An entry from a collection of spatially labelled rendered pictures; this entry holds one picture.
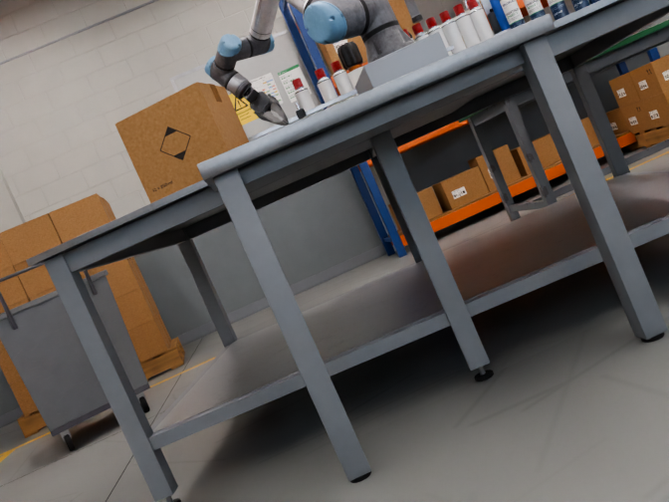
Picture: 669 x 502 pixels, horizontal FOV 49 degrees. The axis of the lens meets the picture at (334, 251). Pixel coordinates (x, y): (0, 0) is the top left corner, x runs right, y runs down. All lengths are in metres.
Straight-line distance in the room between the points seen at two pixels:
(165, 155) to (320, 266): 4.75
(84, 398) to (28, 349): 0.38
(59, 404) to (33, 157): 3.56
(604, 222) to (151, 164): 1.32
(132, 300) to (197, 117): 3.42
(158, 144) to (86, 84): 4.95
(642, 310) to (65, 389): 3.01
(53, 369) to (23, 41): 4.03
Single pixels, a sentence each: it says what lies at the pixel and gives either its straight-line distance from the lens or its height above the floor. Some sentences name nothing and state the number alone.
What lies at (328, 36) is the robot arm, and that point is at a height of 1.05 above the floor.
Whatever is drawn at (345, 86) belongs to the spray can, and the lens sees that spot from 2.69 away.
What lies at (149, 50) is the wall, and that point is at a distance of 7.23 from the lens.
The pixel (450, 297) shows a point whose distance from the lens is 2.09.
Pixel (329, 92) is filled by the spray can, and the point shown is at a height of 0.99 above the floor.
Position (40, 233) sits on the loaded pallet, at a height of 1.28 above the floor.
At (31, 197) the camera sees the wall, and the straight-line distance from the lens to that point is 7.26.
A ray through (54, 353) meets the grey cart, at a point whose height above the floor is 0.51.
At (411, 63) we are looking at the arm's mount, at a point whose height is 0.89.
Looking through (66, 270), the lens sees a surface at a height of 0.76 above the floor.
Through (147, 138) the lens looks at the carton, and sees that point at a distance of 2.35.
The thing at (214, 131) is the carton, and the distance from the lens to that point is 2.27.
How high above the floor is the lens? 0.62
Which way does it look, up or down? 3 degrees down
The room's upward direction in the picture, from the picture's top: 24 degrees counter-clockwise
